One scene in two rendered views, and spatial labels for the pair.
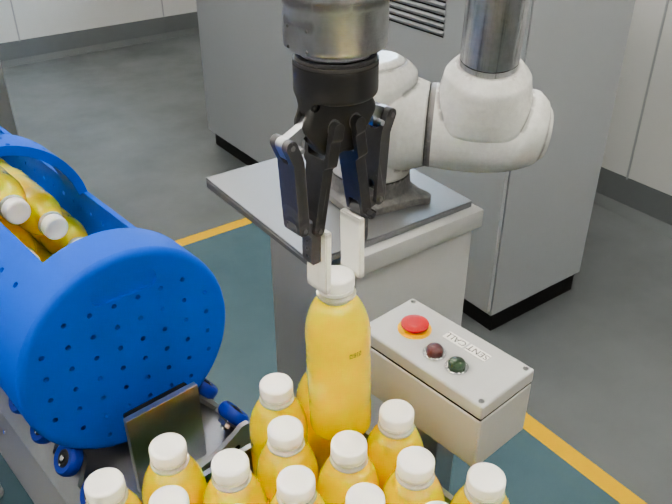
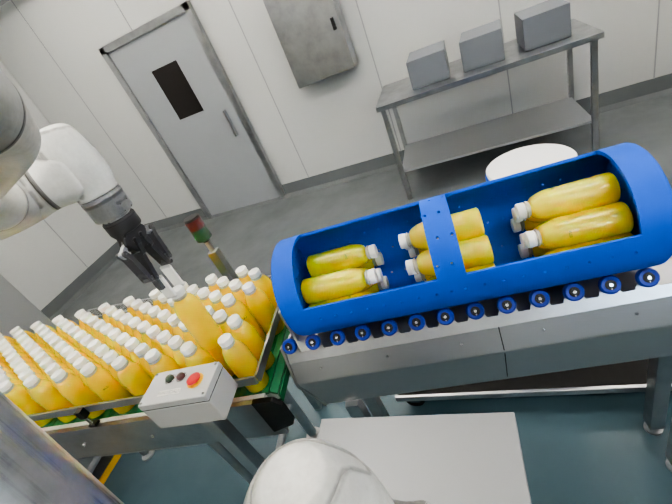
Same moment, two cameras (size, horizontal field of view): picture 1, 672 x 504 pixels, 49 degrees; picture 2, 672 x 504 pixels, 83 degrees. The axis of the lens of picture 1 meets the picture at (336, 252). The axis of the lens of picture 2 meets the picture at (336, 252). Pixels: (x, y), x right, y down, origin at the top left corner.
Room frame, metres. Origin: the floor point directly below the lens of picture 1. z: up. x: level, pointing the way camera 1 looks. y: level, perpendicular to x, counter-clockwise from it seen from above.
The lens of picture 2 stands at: (1.61, -0.06, 1.70)
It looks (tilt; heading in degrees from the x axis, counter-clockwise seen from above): 31 degrees down; 151
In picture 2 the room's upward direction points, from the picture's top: 25 degrees counter-clockwise
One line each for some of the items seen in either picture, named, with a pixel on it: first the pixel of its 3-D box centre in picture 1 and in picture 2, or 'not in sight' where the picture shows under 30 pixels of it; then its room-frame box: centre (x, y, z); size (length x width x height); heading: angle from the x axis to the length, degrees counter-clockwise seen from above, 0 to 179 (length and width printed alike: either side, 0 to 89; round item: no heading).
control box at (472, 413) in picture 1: (441, 376); (189, 395); (0.72, -0.13, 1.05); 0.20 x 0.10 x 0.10; 42
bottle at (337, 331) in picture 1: (338, 358); (196, 319); (0.62, 0.00, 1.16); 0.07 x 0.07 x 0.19
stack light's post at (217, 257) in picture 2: not in sight; (273, 340); (0.15, 0.23, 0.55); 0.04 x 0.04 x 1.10; 42
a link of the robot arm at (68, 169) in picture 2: not in sight; (67, 165); (0.62, -0.01, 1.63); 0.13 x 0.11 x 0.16; 80
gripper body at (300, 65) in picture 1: (335, 101); (129, 232); (0.63, 0.00, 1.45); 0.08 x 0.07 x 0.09; 131
